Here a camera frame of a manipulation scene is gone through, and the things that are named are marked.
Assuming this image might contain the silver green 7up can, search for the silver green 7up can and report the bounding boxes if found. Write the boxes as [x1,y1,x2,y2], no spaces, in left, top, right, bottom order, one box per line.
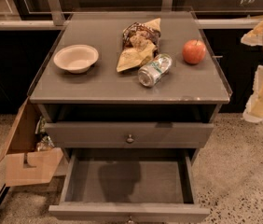
[138,54,173,87]

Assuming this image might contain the brown yellow chip bag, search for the brown yellow chip bag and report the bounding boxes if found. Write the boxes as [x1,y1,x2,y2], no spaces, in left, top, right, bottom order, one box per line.
[117,18,161,73]

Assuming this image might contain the grey drawer cabinet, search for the grey drawer cabinet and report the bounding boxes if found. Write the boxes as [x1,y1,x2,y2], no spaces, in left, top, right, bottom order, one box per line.
[27,10,233,224]

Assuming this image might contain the round metal drawer knob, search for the round metal drawer knob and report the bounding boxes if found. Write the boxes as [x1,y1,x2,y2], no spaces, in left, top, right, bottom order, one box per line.
[126,134,134,144]

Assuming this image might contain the open grey middle drawer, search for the open grey middle drawer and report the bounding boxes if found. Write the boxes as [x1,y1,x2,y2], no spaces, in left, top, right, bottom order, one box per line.
[49,148,210,223]

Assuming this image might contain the closed grey top drawer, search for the closed grey top drawer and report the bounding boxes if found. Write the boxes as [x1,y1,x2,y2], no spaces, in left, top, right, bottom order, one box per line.
[45,121,214,148]

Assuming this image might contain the red apple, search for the red apple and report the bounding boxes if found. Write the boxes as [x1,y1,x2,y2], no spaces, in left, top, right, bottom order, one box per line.
[182,39,206,64]

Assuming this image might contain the beige paper bowl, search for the beige paper bowl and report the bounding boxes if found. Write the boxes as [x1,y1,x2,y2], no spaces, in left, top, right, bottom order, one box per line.
[53,45,99,74]

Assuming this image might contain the crumpled wrappers in box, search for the crumpled wrappers in box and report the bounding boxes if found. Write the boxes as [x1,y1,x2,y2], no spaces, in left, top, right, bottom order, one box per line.
[35,117,55,152]

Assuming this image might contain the open cardboard box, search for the open cardboard box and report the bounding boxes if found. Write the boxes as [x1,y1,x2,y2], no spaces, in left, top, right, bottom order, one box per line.
[0,99,63,187]

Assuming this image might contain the metal railing frame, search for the metal railing frame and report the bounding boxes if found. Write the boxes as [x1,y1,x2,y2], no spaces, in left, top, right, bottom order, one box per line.
[0,0,263,30]

